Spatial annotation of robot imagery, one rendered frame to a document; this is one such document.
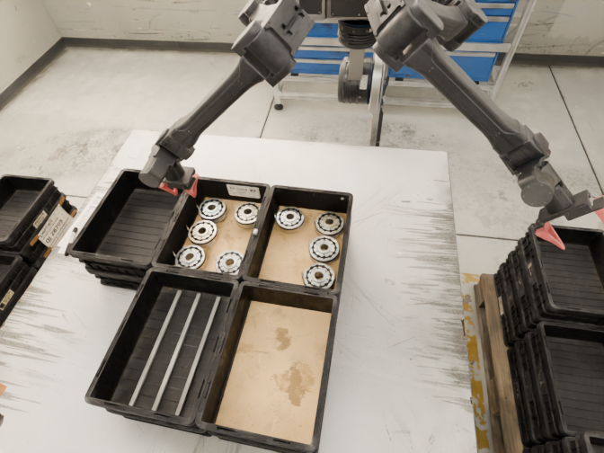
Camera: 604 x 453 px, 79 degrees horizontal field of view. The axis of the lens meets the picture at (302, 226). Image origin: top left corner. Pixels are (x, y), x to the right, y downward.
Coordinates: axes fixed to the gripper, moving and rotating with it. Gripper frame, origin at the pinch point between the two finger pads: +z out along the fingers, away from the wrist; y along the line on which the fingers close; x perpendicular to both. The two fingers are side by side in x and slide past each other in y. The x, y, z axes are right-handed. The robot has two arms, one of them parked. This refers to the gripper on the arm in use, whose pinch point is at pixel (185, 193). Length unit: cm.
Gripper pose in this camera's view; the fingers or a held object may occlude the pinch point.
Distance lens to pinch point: 121.8
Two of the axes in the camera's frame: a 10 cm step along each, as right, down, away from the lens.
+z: 0.7, 5.6, 8.3
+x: 1.9, -8.2, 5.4
